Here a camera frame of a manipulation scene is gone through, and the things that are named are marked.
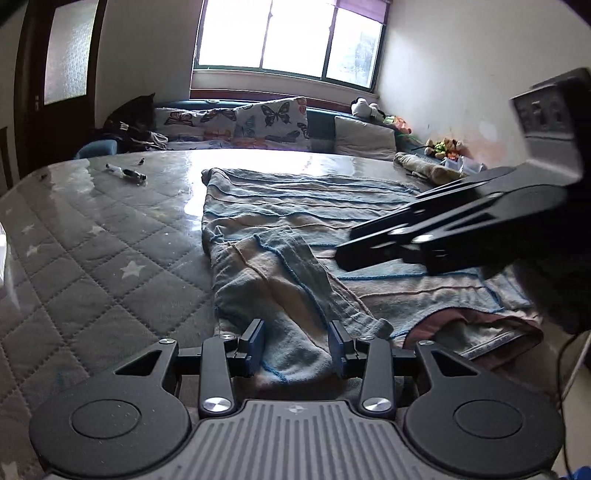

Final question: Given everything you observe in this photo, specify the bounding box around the window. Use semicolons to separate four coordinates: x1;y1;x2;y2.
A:
191;0;391;93

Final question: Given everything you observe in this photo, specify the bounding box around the folded floral cloth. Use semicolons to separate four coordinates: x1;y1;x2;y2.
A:
393;152;467;185

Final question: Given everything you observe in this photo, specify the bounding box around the black clear pen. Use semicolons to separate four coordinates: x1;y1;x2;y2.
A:
105;162;148;182

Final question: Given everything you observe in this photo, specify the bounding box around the dark wooden glass door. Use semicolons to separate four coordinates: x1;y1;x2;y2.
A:
16;0;108;160

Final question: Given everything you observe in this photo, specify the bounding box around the panda plush toy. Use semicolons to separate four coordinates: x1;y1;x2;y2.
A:
350;97;387;124

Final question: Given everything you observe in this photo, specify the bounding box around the butterfly print pillow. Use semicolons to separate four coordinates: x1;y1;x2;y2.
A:
166;134;241;151
154;107;238;137
233;97;310;151

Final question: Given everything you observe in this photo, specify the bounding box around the pink green plush toy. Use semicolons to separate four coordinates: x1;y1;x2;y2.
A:
385;114;413;137

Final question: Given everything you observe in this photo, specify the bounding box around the grey pillow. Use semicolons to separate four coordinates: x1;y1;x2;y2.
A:
333;115;399;162

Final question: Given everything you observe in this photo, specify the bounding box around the purple roller blind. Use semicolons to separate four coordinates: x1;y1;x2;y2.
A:
336;0;392;25

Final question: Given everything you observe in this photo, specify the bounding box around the blue sofa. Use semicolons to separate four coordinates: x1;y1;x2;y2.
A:
76;99;426;160

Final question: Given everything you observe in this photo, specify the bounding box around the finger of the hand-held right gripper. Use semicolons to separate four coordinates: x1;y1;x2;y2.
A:
335;184;571;281
349;166;519;241

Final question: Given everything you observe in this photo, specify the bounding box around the black bag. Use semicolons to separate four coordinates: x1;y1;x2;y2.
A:
102;92;157;139

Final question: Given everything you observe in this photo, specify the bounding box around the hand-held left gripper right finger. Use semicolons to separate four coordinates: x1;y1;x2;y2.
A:
329;320;483;418

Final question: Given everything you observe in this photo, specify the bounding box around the black cable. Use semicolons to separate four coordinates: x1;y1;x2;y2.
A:
556;331;591;409

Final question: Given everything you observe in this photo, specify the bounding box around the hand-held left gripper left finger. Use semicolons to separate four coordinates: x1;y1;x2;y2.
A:
113;318;267;417

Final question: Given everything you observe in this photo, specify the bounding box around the dark drawstring bag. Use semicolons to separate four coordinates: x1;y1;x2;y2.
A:
99;129;169;153

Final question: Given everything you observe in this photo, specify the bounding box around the clear plastic storage box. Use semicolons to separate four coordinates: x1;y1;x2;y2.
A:
442;156;488;177

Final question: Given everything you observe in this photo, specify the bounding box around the striped blue towel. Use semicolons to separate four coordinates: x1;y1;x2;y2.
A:
201;166;544;386

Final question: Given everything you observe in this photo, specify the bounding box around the grey quilted star table cover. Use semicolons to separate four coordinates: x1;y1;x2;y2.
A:
0;148;561;480

